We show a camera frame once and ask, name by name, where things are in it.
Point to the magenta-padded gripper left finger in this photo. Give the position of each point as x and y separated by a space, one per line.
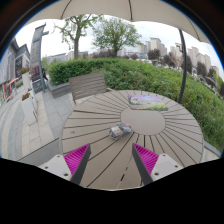
76 158

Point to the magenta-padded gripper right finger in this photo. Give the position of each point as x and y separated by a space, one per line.
146 158

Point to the transparent grey computer mouse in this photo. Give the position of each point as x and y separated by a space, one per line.
120 130

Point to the floral landscape print mouse pad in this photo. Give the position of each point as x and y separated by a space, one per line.
146 102

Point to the white planter box with flowers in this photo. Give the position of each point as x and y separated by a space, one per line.
28 108

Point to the brown slatted outdoor chair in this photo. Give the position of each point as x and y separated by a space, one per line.
87 86

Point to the dark curved umbrella pole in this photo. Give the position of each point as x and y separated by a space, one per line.
184 66

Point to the tall grey sign pillar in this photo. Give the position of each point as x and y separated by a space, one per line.
36 56

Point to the grey storefront building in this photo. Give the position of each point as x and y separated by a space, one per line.
13 66

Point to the distant apartment buildings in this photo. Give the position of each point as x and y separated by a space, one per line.
156 45

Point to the tall thin-crowned tree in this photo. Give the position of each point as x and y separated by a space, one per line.
76 40

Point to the round dense-crowned tree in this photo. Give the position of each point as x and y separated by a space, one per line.
116 33

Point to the beige patio umbrella canopy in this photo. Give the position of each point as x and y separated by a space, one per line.
116 7

